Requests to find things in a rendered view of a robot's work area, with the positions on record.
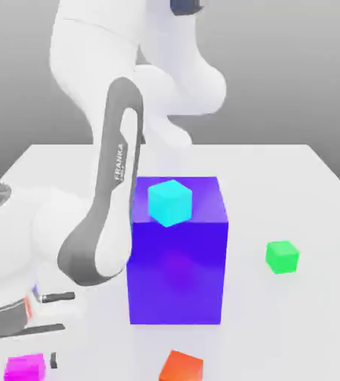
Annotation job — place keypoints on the large blue box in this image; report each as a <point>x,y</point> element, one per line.
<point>175,273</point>

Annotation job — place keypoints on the small cyan cube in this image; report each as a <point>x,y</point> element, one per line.
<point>169,202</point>

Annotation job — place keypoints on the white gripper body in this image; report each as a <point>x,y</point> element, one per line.
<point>23,331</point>

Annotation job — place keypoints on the small orange cube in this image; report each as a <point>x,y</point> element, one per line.
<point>181,367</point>

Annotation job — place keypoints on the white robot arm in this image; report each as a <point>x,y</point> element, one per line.
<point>98,59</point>

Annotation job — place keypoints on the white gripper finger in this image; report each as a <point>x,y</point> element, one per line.
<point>53,360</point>

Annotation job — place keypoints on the small green cube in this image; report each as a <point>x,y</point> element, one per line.
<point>282,257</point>

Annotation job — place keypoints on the small magenta cube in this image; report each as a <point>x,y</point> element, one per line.
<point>23,369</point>

